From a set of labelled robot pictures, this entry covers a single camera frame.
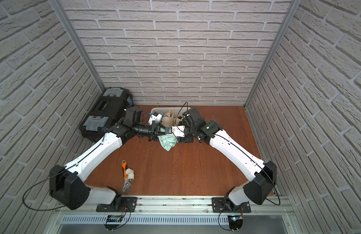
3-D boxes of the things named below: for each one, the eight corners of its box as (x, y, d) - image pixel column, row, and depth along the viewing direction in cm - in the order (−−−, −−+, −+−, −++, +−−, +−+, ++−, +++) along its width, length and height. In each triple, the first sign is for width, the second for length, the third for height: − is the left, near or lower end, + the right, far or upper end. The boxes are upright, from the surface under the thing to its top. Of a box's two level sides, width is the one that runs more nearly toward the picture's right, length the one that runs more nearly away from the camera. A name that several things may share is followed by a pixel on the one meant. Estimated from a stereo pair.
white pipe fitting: (127, 181, 82) (126, 180, 80) (127, 170, 86) (126, 168, 84) (134, 179, 83) (133, 178, 81) (134, 169, 87) (132, 167, 85)
